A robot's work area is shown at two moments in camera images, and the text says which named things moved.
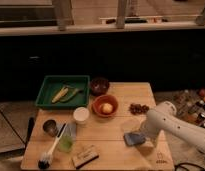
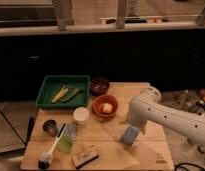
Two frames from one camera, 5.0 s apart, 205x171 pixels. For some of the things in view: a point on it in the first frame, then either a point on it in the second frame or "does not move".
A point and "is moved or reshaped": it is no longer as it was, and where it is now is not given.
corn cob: x=61 y=94 does not move
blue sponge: x=134 y=138 is moved or reshaped
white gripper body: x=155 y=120 to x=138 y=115
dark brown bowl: x=99 y=86 does not move
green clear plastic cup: x=65 y=143 does not move
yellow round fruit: x=107 y=107 does not move
